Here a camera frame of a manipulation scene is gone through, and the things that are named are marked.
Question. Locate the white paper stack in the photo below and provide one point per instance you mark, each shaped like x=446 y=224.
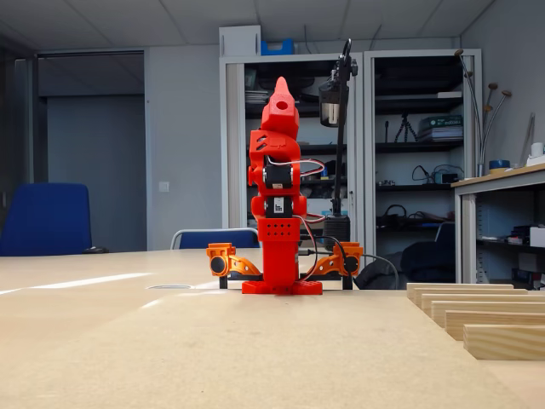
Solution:
x=254 y=97

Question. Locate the blue office chair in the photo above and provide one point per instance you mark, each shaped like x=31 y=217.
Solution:
x=47 y=219

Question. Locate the blue plastic box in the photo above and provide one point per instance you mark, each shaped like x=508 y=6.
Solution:
x=277 y=47

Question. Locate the coat stand wooden knobs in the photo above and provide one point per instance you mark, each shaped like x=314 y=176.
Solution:
x=506 y=92

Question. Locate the black computer mouse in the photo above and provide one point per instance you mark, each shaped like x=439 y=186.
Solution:
x=94 y=250

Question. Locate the grey open shelf cabinet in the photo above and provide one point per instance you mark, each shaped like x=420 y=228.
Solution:
x=233 y=76
x=369 y=191

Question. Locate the white light switch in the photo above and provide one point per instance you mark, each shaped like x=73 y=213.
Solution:
x=164 y=186

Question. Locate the dark blue chair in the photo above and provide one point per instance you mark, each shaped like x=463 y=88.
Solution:
x=426 y=264

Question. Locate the blue chair grey frame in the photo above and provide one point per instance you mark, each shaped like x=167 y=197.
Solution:
x=213 y=239

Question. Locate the stack of books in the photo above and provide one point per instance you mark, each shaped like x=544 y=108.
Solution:
x=440 y=128

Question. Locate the black mini tripod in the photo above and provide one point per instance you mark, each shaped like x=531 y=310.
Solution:
x=405 y=121

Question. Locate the white box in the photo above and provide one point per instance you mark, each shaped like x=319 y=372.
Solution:
x=238 y=40

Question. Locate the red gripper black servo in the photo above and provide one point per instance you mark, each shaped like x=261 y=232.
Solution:
x=279 y=112

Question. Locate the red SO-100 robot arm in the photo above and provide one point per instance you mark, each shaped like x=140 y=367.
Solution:
x=279 y=255

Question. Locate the black jacket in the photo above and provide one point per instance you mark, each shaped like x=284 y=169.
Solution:
x=376 y=274

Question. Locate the brown MDF base board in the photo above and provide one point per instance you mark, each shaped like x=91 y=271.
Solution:
x=255 y=383

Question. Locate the blue tape roll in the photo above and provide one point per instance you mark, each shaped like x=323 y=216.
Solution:
x=499 y=165

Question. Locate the grey side desk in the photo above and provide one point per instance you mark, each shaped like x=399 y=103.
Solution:
x=502 y=181

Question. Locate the white cup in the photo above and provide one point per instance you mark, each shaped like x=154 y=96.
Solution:
x=537 y=150

